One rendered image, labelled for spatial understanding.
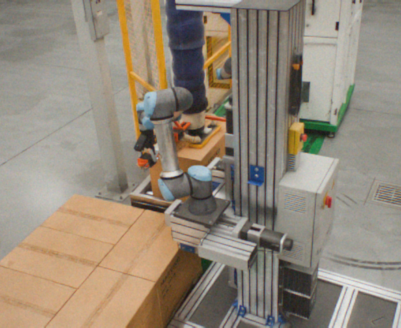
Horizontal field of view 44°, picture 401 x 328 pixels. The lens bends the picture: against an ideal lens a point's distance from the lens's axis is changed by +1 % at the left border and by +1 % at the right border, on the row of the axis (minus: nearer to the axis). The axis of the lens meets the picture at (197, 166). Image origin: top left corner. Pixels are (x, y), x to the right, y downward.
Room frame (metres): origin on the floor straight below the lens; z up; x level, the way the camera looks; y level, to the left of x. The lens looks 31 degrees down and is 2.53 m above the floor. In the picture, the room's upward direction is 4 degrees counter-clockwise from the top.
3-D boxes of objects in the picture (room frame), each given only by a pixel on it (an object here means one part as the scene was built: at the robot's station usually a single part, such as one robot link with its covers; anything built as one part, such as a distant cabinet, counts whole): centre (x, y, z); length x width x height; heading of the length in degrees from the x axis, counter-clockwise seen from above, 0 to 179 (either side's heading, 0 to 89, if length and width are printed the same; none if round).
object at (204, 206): (2.05, -0.01, 1.09); 0.15 x 0.15 x 0.10
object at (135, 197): (2.72, 0.18, 0.58); 0.70 x 0.03 x 0.06; 64
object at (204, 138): (3.00, -0.07, 0.98); 0.34 x 0.10 x 0.05; 152
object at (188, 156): (3.04, 0.02, 0.75); 0.60 x 0.40 x 0.40; 152
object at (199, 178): (2.05, 0.00, 1.20); 0.13 x 0.12 x 0.14; 108
